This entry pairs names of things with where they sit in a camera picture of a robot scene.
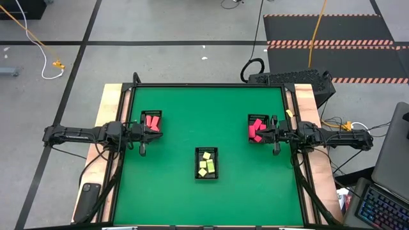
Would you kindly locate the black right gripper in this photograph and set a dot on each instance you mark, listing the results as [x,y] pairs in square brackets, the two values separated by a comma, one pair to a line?
[281,134]

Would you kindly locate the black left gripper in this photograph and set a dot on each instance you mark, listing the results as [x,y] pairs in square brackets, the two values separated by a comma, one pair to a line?
[139,134]

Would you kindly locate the red rectangular block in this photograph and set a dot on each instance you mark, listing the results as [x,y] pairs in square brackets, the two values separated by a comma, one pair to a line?
[251,131]
[257,139]
[257,123]

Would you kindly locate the red cube block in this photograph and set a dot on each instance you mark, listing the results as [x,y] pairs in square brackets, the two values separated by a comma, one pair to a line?
[263,126]

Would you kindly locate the orange rectangular block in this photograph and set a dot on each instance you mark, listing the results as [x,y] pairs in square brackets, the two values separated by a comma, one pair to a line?
[155,121]
[148,120]

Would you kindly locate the yellow cube block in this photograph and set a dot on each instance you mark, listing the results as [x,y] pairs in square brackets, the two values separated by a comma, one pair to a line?
[202,172]
[203,164]
[206,156]

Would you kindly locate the yellow rectangular block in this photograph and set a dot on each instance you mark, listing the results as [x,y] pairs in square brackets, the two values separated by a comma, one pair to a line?
[211,166]

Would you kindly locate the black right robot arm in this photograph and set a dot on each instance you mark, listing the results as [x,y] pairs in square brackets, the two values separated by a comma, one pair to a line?
[345,137]

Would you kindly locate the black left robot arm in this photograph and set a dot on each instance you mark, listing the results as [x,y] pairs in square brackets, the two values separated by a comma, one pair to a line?
[76,134]

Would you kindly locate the black plastic mesh basket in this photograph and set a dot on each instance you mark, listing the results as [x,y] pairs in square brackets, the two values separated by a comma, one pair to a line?
[206,149]
[151,112]
[255,116]

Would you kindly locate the yellow tape tag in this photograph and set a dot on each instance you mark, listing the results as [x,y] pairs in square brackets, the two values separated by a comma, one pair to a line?
[289,113]

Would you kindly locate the black computer case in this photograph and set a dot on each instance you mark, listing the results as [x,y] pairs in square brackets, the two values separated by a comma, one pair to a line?
[294,78]

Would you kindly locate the green felt table mat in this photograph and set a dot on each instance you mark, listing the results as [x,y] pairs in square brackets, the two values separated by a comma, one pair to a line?
[223,198]

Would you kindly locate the yellow power plug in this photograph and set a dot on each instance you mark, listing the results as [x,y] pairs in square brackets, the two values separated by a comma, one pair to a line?
[347,125]

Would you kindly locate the black smartphone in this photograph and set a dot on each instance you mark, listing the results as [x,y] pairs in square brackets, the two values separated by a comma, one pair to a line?
[87,201]

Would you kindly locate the red white box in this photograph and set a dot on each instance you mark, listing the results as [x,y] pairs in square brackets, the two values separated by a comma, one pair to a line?
[344,199]

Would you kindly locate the black striped-edge floor mat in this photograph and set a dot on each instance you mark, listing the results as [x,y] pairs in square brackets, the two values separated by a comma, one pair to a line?
[335,28]
[335,62]

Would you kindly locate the grey laptop backlit keyboard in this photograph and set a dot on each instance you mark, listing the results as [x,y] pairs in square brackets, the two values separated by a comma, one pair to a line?
[391,153]

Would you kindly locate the grey metal foot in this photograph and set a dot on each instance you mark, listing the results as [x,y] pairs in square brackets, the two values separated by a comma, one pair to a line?
[9,71]

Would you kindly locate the black cabinet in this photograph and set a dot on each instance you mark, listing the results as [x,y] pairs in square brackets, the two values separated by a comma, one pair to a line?
[22,8]

